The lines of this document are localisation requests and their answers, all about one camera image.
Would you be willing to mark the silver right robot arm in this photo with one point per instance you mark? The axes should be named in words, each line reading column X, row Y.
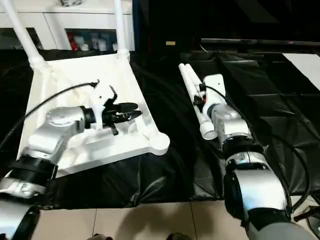
column 250, row 175

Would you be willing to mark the red white bottle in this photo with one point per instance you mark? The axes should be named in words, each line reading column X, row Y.
column 74, row 43

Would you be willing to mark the white plastic table leg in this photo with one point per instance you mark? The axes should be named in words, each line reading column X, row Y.
column 190, row 87
column 25, row 37
column 193, row 75
column 121, row 30

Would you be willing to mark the black backdrop cloth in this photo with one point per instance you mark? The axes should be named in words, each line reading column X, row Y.
column 225, row 17

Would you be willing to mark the small yellow label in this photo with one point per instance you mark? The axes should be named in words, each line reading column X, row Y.
column 170, row 43

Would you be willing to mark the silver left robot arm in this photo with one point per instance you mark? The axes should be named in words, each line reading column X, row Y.
column 55, row 125

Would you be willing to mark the black horizontal bar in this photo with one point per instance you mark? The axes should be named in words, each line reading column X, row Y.
column 262, row 43

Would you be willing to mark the small white jar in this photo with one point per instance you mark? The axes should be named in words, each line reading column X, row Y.
column 115, row 47

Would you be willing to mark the dark brown round object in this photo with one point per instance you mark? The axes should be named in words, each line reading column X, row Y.
column 178, row 236
column 98, row 237

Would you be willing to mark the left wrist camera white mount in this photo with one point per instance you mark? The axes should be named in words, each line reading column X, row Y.
column 101, row 96

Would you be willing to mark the dark object on cabinet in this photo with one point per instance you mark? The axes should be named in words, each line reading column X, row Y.
column 71, row 2

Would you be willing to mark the black glossy mat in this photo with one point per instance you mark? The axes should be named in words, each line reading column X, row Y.
column 162, row 100

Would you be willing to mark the white glass-door cabinet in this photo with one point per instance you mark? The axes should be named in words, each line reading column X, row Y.
column 62, row 20

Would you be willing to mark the black object on floor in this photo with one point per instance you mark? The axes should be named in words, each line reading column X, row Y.
column 307, row 215

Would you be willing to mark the white flat panel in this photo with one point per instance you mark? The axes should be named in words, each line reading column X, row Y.
column 305, row 67

